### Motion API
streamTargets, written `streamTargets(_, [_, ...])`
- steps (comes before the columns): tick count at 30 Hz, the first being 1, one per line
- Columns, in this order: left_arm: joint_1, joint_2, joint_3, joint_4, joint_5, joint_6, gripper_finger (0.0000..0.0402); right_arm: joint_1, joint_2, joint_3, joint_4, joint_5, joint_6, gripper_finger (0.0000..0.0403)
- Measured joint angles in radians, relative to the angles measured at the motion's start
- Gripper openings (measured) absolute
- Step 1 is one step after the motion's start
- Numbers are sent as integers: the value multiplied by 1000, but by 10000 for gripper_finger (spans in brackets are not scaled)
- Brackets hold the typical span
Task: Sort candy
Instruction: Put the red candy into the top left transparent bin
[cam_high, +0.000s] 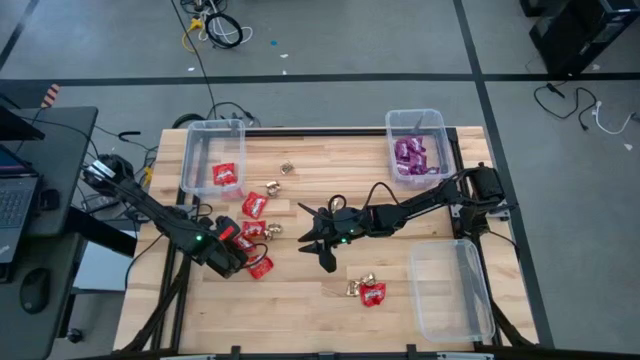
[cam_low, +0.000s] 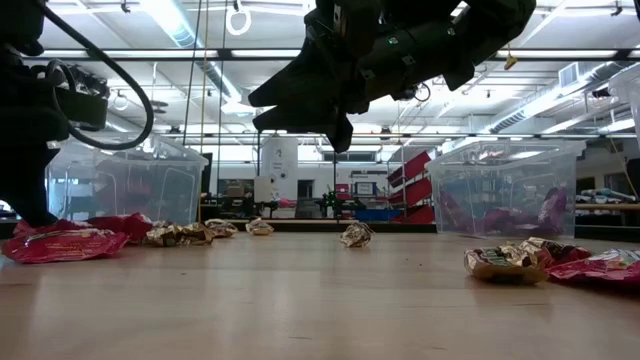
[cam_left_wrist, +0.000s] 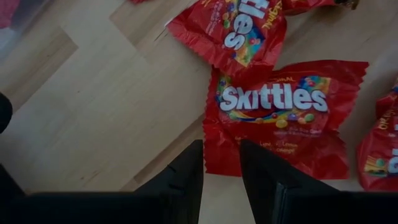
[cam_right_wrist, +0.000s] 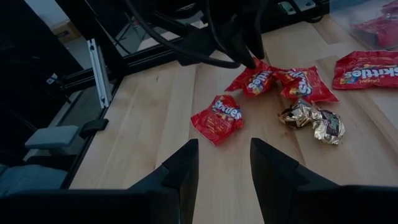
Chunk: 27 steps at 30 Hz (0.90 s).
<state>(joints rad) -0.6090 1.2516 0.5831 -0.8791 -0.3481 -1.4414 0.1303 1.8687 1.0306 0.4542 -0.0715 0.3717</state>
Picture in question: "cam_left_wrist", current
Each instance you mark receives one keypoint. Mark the small clear plastic bin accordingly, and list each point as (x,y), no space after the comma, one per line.
(18,40)

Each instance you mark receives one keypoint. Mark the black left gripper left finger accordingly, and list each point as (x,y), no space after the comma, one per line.
(186,174)

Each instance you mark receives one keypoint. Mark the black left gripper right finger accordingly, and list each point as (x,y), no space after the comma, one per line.
(264,174)

